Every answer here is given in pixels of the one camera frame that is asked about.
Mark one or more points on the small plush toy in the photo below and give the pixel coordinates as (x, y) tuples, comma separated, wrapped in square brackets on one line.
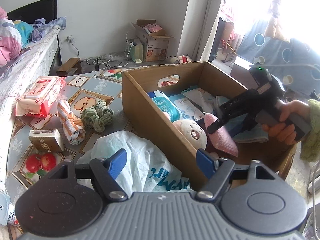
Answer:
[(183, 59)]

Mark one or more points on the green scrunchie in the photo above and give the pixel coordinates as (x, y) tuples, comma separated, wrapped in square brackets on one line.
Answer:
[(97, 116)]

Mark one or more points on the white yogurt cup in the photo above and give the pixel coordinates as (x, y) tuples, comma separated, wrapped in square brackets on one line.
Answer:
[(6, 210)]

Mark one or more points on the green paper bag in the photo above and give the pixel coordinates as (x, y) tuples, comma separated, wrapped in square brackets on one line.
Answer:
[(136, 52)]

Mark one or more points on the dark upright panel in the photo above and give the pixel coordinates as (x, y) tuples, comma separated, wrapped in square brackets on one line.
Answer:
[(216, 40)]

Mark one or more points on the white plastic bag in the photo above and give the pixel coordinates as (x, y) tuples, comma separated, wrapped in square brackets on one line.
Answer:
[(135, 150)]

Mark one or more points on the teal towel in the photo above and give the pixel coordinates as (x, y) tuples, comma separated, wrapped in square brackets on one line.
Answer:
[(250, 136)]

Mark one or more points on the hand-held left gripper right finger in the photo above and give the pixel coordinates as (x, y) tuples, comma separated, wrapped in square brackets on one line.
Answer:
[(203, 161)]

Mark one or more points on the pile of clothes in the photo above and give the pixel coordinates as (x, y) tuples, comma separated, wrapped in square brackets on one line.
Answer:
[(40, 27)]

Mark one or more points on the person's right hand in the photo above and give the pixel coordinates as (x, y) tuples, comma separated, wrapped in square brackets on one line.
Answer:
[(295, 108)]

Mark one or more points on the blue and white carton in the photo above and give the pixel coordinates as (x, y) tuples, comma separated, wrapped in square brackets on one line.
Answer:
[(187, 107)]

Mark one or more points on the blue wet wipes pack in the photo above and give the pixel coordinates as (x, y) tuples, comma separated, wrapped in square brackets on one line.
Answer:
[(165, 105)]

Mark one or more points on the pink mesh cloth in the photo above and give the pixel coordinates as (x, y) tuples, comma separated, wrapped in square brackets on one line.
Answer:
[(222, 140)]

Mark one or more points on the small wooden stool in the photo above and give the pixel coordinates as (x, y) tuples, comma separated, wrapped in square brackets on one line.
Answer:
[(72, 65)]

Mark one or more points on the brown cardboard box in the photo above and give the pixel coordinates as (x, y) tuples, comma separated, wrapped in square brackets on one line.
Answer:
[(155, 120)]

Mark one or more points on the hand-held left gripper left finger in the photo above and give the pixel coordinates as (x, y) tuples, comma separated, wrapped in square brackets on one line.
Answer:
[(117, 163)]

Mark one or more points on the blue curtain with circles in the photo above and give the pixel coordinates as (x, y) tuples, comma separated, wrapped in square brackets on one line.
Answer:
[(275, 47)]

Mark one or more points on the orange striped towel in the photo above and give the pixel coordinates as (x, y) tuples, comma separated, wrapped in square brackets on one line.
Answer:
[(70, 125)]

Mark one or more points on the pink plush toy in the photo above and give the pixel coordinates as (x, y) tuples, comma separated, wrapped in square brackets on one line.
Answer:
[(190, 132)]

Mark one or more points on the small brown box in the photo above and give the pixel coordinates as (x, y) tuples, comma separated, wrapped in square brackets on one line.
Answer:
[(45, 140)]

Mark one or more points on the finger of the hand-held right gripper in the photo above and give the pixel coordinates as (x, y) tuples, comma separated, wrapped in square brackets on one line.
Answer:
[(215, 125)]

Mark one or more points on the white wall socket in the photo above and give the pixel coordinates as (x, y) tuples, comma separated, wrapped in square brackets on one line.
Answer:
[(70, 39)]

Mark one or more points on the brown wooden cabinet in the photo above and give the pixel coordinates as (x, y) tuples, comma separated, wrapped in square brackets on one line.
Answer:
[(240, 67)]

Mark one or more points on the pink wet wipes pack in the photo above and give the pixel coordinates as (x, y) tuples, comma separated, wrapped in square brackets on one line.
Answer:
[(40, 92)]

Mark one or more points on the printed cardboard box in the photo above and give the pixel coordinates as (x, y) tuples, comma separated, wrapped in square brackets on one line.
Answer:
[(155, 47)]

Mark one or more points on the black bed headboard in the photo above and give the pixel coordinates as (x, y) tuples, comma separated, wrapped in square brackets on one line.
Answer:
[(37, 10)]

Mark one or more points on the hanging tan garment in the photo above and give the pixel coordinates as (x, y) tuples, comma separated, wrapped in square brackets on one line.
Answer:
[(275, 30)]

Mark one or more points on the pink and grey floral quilt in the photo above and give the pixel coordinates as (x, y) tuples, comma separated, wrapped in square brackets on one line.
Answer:
[(7, 45)]

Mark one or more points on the person's right forearm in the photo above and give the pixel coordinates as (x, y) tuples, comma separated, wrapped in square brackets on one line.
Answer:
[(313, 140)]

